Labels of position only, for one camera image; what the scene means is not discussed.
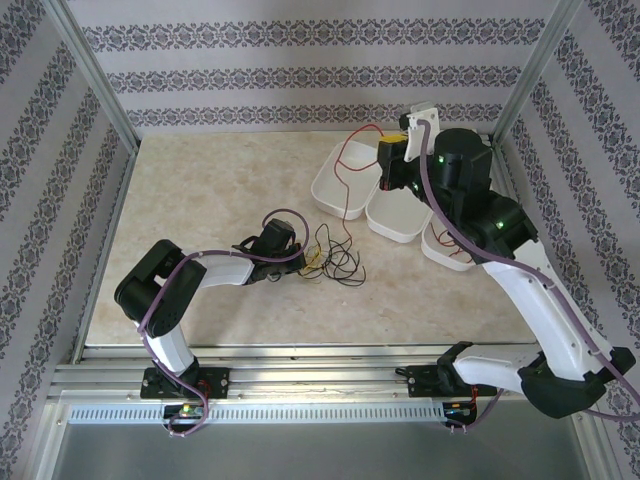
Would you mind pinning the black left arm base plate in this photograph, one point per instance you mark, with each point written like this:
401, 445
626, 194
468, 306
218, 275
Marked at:
220, 382

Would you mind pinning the aluminium cross rails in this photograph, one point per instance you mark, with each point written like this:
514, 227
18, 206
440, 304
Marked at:
320, 375

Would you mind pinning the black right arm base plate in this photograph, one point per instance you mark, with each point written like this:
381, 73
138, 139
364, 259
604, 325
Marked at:
422, 380

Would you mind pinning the small controller board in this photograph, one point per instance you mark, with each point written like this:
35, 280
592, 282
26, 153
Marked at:
186, 411
457, 407

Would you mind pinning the aluminium frame post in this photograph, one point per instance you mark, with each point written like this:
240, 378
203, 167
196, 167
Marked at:
536, 75
97, 80

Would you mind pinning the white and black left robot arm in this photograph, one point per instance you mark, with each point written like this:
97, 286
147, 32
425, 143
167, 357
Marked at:
225, 270

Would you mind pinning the grey metal panel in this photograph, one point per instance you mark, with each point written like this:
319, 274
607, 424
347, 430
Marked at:
320, 450

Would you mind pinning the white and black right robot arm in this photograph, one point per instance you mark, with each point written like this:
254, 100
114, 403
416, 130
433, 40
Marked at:
530, 315

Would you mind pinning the white plastic tray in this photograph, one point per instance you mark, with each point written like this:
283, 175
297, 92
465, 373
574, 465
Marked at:
395, 215
445, 260
330, 190

